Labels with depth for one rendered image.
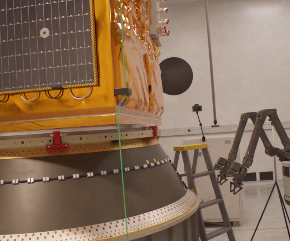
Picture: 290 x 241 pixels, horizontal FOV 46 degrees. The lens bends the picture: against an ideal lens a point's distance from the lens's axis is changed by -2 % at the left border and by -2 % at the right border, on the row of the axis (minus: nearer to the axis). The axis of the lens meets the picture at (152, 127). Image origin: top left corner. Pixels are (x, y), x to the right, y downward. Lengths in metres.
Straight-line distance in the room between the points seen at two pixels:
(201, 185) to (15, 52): 4.58
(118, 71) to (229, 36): 8.58
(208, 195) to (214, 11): 5.97
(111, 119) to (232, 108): 8.35
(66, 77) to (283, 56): 8.97
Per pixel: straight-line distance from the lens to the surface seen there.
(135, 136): 2.23
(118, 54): 1.78
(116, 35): 1.80
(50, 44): 1.80
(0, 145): 2.06
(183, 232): 2.37
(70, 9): 1.81
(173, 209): 2.23
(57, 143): 1.99
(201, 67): 10.01
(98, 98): 1.72
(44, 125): 1.82
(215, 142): 5.89
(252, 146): 2.67
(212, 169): 3.90
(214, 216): 6.07
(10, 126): 1.91
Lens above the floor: 1.71
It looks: level
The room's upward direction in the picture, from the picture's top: 4 degrees counter-clockwise
